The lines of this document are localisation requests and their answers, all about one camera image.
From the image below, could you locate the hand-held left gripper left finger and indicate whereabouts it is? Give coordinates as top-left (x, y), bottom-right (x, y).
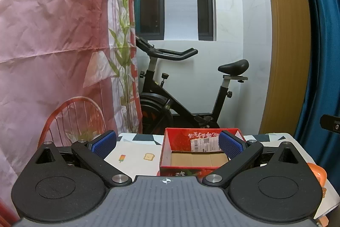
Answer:
top-left (23, 130), bottom-right (132, 188)

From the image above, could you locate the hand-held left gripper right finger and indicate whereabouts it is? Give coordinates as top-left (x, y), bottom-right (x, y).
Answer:
top-left (202, 130), bottom-right (312, 188)

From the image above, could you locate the red cardboard box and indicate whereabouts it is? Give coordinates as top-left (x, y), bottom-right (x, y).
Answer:
top-left (159, 127), bottom-right (246, 177)

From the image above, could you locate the printed white tablecloth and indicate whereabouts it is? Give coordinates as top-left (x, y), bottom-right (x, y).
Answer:
top-left (103, 132), bottom-right (340, 218)

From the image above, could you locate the orange rounded object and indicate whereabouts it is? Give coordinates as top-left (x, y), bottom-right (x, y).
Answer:
top-left (307, 162), bottom-right (327, 187)

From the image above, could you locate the blue curtain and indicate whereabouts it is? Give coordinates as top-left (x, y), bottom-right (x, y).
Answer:
top-left (293, 0), bottom-right (340, 180)

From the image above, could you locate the black exercise bike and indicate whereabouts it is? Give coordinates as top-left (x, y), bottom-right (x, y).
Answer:
top-left (135, 36), bottom-right (250, 134)

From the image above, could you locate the brown wooden board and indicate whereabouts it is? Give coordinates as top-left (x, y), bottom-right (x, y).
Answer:
top-left (259, 0), bottom-right (312, 134)

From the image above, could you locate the pink printed backdrop cloth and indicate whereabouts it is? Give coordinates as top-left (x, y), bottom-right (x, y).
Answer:
top-left (0, 0), bottom-right (144, 225)

